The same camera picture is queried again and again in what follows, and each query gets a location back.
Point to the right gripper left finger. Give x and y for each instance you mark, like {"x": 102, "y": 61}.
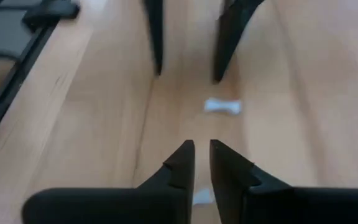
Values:
{"x": 179, "y": 174}

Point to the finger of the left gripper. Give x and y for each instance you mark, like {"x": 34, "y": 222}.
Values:
{"x": 228, "y": 40}
{"x": 155, "y": 34}

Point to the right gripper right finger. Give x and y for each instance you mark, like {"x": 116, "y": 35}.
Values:
{"x": 228, "y": 177}

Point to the small white plastic bone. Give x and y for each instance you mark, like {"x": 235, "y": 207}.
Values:
{"x": 222, "y": 106}
{"x": 202, "y": 196}

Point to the black aluminium table frame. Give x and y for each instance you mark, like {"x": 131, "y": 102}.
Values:
{"x": 11, "y": 46}

